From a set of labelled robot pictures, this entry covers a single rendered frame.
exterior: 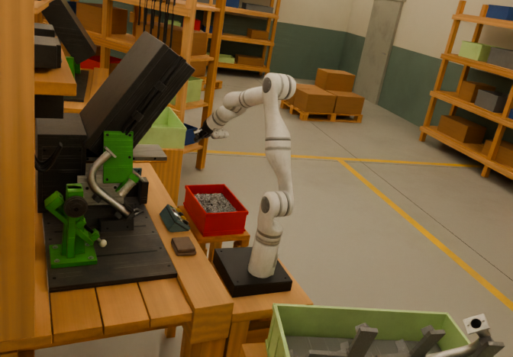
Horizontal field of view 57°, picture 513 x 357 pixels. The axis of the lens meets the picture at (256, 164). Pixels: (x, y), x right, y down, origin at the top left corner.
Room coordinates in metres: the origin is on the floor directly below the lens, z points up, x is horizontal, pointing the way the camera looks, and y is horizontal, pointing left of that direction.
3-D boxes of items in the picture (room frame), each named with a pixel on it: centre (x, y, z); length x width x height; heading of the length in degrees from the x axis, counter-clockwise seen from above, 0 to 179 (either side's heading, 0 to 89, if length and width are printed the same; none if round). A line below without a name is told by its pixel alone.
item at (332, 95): (8.21, -0.96, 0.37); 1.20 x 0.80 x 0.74; 118
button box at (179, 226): (1.80, 0.30, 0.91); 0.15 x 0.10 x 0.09; 28
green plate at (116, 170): (1.80, 0.57, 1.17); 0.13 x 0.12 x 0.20; 28
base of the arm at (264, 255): (1.55, -0.08, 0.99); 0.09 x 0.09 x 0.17; 23
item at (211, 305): (1.96, 0.41, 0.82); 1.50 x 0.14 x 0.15; 28
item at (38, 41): (1.47, 0.71, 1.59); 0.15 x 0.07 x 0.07; 28
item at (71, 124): (1.86, 0.83, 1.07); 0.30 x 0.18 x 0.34; 28
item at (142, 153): (1.95, 0.60, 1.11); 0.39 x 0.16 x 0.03; 118
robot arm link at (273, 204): (1.54, -0.09, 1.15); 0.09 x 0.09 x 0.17; 31
